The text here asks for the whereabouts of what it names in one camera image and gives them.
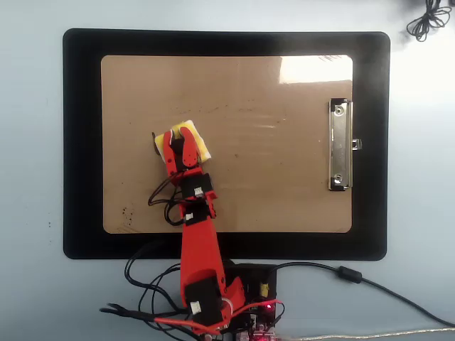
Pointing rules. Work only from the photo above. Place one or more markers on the black robot base with electronics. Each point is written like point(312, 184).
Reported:
point(270, 280)

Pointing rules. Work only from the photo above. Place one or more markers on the brown clipboard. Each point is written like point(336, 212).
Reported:
point(266, 177)

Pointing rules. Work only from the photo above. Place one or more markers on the yellow sponge with black knob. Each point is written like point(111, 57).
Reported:
point(199, 142)

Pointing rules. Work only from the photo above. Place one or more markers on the red robot arm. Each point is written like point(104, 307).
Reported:
point(199, 248)

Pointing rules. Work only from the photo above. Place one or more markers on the black mat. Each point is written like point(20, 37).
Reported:
point(81, 142)

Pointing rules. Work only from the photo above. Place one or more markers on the metal clipboard clip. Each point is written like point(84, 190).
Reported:
point(339, 149)

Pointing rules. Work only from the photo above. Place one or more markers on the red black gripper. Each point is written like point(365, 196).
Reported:
point(195, 183)

